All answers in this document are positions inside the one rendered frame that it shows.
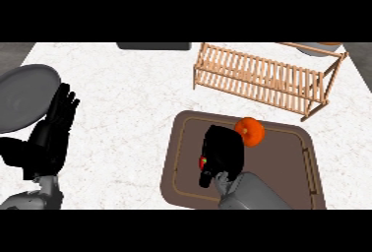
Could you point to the grey bowl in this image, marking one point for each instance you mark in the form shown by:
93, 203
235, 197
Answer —
319, 48

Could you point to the grey round plate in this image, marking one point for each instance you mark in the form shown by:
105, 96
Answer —
21, 96

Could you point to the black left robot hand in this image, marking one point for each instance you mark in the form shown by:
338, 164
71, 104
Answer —
53, 131

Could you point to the dark grey flat appliance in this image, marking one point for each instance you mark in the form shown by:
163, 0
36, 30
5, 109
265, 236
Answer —
154, 46

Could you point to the wooden tiered shelf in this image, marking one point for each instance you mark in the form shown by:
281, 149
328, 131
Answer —
266, 77

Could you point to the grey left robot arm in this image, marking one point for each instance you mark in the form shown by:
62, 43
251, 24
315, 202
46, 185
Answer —
36, 195

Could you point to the red tomato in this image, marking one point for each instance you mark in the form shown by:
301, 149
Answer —
203, 162

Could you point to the brown tray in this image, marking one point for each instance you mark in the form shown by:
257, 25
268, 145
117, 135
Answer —
285, 164

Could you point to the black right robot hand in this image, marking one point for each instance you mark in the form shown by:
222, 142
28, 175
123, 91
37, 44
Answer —
223, 151

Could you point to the orange pumpkin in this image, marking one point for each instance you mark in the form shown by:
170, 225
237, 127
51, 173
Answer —
251, 131

